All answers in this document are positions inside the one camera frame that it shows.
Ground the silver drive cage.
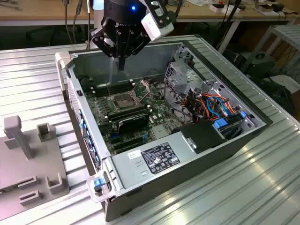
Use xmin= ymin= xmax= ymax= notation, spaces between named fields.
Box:
xmin=164 ymin=43 xmax=225 ymax=104

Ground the black graphics card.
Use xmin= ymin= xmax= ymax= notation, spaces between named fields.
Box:
xmin=117 ymin=112 xmax=150 ymax=134

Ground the flat cardboard piece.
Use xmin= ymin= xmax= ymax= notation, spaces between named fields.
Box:
xmin=252 ymin=3 xmax=296 ymax=17

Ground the black mesh panel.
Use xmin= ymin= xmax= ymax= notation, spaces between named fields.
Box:
xmin=248 ymin=76 xmax=296 ymax=115

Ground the black camera bracket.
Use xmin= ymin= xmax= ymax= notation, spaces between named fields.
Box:
xmin=144 ymin=0 xmax=177 ymax=29

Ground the long wooden desk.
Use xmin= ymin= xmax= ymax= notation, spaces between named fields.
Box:
xmin=0 ymin=0 xmax=300 ymax=26

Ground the black expansion slot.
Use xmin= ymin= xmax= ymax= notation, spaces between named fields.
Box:
xmin=109 ymin=135 xmax=144 ymax=150

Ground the white metal shelf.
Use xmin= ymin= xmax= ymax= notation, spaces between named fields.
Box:
xmin=240 ymin=24 xmax=300 ymax=75

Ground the green motherboard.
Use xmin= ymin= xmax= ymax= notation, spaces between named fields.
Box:
xmin=83 ymin=79 xmax=179 ymax=157

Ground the orange wire bundle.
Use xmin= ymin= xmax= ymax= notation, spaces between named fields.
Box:
xmin=182 ymin=92 xmax=240 ymax=118

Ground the black equipment case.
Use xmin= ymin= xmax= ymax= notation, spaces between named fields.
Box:
xmin=245 ymin=52 xmax=277 ymax=79

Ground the CPU socket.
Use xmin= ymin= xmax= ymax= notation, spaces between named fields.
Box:
xmin=110 ymin=93 xmax=139 ymax=111

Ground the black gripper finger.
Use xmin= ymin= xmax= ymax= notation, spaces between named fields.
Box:
xmin=91 ymin=27 xmax=119 ymax=69
xmin=118 ymin=25 xmax=151 ymax=71

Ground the open PC case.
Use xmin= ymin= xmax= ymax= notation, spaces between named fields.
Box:
xmin=54 ymin=39 xmax=274 ymax=222

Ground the blue disk carrier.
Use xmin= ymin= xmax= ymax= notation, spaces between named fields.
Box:
xmin=212 ymin=112 xmax=249 ymax=141

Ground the blue case latch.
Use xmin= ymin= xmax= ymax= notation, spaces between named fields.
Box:
xmin=92 ymin=178 xmax=104 ymax=191

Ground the black drive bay cover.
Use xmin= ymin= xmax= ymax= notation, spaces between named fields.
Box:
xmin=171 ymin=120 xmax=228 ymax=154

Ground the grey hanging cable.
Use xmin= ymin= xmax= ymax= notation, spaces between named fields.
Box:
xmin=62 ymin=0 xmax=71 ymax=45
xmin=71 ymin=0 xmax=83 ymax=44

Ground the black RAM slot bank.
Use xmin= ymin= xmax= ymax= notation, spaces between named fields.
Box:
xmin=90 ymin=79 xmax=136 ymax=98
xmin=106 ymin=104 xmax=153 ymax=122

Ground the black stand pole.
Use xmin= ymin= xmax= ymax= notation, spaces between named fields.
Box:
xmin=214 ymin=0 xmax=242 ymax=47

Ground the silver chipset heatsink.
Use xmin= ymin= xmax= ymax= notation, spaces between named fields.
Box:
xmin=151 ymin=125 xmax=172 ymax=139

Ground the silver power supply unit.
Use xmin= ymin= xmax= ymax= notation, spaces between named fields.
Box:
xmin=110 ymin=131 xmax=196 ymax=190

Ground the blue wire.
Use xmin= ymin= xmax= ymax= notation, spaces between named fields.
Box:
xmin=206 ymin=94 xmax=230 ymax=118

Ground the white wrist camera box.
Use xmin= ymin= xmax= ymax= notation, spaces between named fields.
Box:
xmin=140 ymin=13 xmax=174 ymax=42

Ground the metal socket cover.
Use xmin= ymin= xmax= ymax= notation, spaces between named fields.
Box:
xmin=130 ymin=79 xmax=152 ymax=104

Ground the grey parts rack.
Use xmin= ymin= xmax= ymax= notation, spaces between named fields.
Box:
xmin=0 ymin=115 xmax=70 ymax=221

